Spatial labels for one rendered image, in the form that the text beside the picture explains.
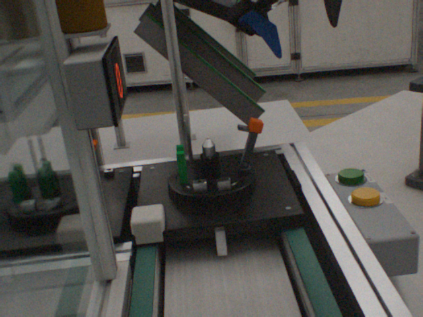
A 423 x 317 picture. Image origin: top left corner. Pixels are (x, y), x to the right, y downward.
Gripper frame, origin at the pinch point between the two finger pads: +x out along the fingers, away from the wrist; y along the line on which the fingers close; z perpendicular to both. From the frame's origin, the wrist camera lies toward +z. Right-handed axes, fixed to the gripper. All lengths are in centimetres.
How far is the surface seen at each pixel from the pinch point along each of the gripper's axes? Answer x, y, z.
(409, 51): -190, -66, -388
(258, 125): 8.4, -12.8, -5.7
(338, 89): -162, -119, -340
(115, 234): 21.4, -30.5, 8.8
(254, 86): -12.5, -25.0, -29.4
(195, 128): -20, -54, -46
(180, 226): 21.7, -23.6, 3.2
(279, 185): 16.5, -14.8, -11.4
